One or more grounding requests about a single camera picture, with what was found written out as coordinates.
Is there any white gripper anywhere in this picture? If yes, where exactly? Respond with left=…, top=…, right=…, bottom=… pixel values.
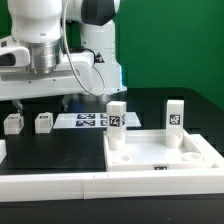
left=0, top=36, right=94, bottom=111

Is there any white square tabletop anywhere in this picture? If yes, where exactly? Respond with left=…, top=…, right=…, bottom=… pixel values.
left=104, top=129, right=216, bottom=172

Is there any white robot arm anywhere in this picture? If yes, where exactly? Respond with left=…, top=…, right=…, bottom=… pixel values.
left=0, top=0, right=127, bottom=105

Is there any white marker tag sheet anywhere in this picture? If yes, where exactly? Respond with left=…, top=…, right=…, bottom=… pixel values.
left=53, top=111, right=142, bottom=129

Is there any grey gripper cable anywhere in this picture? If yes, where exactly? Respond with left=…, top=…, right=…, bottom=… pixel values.
left=61, top=0, right=107, bottom=98

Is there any white U-shaped obstacle wall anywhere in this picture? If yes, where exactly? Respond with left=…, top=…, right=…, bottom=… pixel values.
left=0, top=134, right=224, bottom=202

